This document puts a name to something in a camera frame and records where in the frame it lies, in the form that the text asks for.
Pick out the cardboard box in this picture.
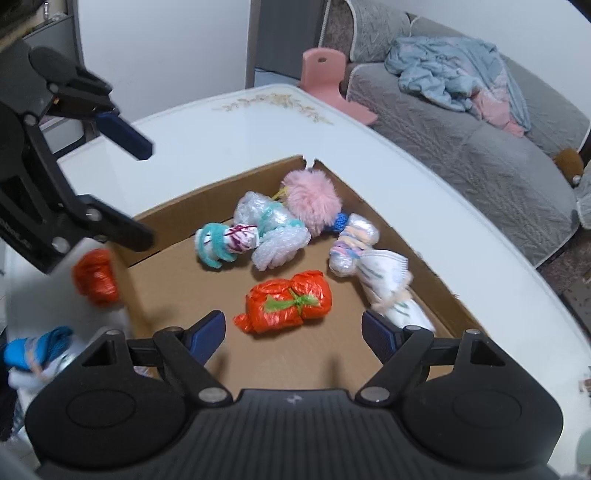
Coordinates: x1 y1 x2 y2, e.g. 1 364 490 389
111 155 485 395

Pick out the orange bag bundle green tie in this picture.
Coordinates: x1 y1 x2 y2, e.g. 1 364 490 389
233 270 333 334

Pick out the blue sock bundle pink band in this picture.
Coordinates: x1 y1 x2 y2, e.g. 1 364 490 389
2 325 79 393

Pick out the brown fuzzy object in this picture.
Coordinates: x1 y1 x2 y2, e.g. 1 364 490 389
553 148 585 186

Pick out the plain orange bag bundle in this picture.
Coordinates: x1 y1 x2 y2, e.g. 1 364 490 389
71 248 120 308

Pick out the pink fluffy pompom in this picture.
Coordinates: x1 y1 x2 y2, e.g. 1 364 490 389
272 170 343 237

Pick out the dark shelf unit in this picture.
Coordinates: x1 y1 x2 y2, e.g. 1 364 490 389
0 0 86 70

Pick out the grey sofa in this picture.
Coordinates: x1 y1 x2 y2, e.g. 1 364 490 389
321 0 591 271

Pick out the pastel striped bundle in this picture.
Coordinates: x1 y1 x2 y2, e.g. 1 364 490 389
329 213 382 278

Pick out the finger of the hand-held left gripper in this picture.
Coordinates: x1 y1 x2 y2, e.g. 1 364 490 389
21 113 155 254
28 45 154 161

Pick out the pink cloth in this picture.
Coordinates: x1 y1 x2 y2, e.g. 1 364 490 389
471 85 527 138

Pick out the pink plastic chair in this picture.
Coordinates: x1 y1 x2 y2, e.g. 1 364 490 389
300 47 378 126

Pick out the bubble wrap bundle teal tie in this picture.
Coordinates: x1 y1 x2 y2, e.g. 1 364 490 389
233 191 311 271

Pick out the small blue knit item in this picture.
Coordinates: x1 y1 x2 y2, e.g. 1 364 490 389
323 212 350 234

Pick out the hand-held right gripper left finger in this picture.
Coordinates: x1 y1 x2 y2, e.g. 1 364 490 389
81 310 233 408

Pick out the white patterned bundle teal tie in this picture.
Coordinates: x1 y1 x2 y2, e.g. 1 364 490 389
195 222 262 269

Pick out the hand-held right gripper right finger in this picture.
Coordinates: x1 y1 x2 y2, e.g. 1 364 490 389
355 310 506 405

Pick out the light blue blanket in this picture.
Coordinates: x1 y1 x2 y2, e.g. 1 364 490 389
385 36 532 134

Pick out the white patterned cloth beige tie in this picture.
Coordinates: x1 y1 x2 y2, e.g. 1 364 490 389
358 249 437 334

